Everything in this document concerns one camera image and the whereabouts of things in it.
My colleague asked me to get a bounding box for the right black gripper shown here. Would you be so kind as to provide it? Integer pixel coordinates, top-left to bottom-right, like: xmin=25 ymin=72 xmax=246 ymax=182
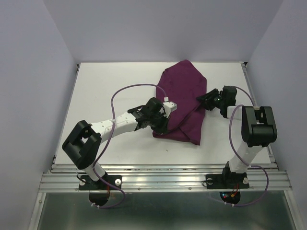
xmin=195 ymin=87 xmax=225 ymax=110

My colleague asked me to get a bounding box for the purple surgical drape cloth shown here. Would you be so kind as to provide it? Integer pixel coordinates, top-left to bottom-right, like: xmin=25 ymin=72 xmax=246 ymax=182
xmin=153 ymin=60 xmax=207 ymax=146

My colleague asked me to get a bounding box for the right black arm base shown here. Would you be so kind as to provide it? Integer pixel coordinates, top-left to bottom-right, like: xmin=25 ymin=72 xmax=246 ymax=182
xmin=202 ymin=165 xmax=249 ymax=189

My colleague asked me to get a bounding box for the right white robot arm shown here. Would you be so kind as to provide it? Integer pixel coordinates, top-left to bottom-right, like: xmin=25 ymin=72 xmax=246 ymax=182
xmin=196 ymin=86 xmax=277 ymax=189

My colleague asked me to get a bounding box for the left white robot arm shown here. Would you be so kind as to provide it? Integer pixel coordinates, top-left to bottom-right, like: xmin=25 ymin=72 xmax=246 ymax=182
xmin=62 ymin=97 xmax=177 ymax=189

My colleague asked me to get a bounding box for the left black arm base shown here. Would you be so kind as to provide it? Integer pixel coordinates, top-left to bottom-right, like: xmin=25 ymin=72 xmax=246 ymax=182
xmin=76 ymin=173 xmax=122 ymax=191

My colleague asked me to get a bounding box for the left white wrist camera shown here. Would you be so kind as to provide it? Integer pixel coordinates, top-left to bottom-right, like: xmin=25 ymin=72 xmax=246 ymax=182
xmin=163 ymin=97 xmax=177 ymax=113

